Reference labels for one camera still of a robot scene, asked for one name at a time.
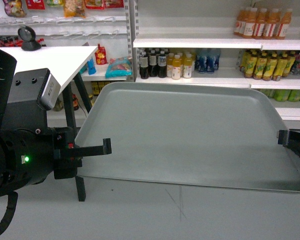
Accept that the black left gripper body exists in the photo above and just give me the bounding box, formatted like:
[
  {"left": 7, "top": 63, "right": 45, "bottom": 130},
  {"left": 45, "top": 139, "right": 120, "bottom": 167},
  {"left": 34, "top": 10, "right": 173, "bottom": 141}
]
[{"left": 49, "top": 127, "right": 82, "bottom": 180}]

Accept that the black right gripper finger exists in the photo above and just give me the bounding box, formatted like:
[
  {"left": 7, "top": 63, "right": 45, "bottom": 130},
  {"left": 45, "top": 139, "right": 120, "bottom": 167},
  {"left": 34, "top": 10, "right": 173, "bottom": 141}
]
[{"left": 277, "top": 130, "right": 290, "bottom": 145}]

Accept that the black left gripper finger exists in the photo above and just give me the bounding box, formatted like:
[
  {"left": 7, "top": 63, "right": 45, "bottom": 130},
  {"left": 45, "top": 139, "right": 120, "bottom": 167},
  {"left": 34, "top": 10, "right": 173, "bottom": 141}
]
[{"left": 53, "top": 138, "right": 112, "bottom": 159}]

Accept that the grey silver rectangular tray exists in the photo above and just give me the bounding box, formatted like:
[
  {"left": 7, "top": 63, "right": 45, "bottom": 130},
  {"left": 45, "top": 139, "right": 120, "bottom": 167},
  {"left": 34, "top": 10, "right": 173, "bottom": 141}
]
[{"left": 75, "top": 82, "right": 300, "bottom": 193}]

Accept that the white checkout table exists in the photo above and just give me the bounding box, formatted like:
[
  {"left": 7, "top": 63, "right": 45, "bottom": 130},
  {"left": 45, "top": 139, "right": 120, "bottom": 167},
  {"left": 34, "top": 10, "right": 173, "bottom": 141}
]
[{"left": 0, "top": 46, "right": 97, "bottom": 93}]

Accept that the teal snack bag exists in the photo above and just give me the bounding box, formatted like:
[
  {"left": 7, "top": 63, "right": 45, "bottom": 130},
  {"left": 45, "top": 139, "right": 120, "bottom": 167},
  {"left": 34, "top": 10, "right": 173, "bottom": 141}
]
[{"left": 105, "top": 56, "right": 133, "bottom": 79}]

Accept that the red snack pouch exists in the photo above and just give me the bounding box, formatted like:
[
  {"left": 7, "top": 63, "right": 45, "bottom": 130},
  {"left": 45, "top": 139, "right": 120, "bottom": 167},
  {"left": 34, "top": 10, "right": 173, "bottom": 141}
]
[{"left": 94, "top": 44, "right": 108, "bottom": 65}]

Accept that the black round barcode scanner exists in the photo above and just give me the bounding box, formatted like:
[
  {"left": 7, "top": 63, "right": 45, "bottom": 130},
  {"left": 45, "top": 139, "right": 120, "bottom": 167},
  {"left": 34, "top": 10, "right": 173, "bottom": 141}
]
[{"left": 17, "top": 25, "right": 42, "bottom": 52}]

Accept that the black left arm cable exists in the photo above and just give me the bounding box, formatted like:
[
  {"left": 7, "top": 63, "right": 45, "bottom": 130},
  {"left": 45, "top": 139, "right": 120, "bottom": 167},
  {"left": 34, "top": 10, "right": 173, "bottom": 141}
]
[{"left": 0, "top": 191, "right": 19, "bottom": 240}]

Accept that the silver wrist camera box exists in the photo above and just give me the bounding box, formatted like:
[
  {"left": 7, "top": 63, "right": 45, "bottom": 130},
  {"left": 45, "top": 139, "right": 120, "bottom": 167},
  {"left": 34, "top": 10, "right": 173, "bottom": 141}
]
[{"left": 7, "top": 68, "right": 61, "bottom": 110}]

